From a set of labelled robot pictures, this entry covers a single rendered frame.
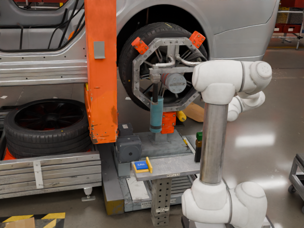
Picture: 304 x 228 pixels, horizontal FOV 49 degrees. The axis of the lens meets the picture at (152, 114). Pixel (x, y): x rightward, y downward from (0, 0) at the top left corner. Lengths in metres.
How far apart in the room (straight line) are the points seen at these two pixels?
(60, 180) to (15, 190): 0.30
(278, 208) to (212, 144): 1.31
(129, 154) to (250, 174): 1.09
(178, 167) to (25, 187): 1.04
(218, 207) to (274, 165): 1.63
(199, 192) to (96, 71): 0.91
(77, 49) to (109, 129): 0.67
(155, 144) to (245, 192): 1.29
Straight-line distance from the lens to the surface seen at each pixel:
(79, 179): 2.41
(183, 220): 1.95
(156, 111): 2.29
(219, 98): 1.39
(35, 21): 4.18
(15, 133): 2.45
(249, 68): 1.41
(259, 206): 1.61
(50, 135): 2.34
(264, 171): 3.02
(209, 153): 1.48
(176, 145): 2.73
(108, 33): 1.91
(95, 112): 2.06
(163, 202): 2.20
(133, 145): 2.40
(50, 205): 2.54
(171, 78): 2.21
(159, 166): 2.08
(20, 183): 2.42
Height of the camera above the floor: 1.64
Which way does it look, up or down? 26 degrees down
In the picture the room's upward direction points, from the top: 3 degrees clockwise
